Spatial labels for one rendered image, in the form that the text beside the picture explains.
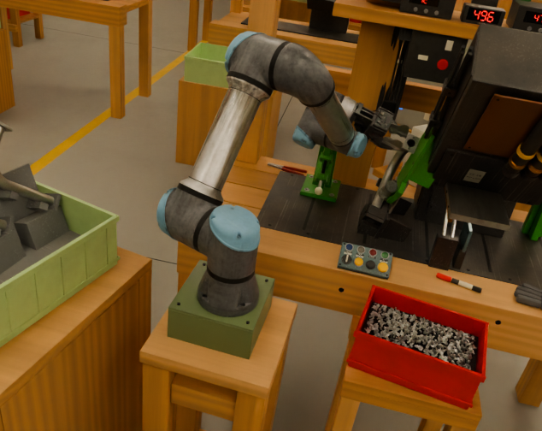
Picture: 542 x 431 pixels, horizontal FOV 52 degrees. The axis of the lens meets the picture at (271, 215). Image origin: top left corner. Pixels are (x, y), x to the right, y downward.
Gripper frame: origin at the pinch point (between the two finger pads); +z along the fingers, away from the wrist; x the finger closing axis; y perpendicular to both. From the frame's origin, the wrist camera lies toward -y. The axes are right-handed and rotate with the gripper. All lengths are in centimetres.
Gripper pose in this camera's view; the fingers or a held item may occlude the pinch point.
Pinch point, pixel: (407, 144)
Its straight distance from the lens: 177.6
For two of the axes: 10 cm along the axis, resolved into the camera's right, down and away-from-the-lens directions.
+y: 1.2, -1.9, -9.7
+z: 9.0, 4.4, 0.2
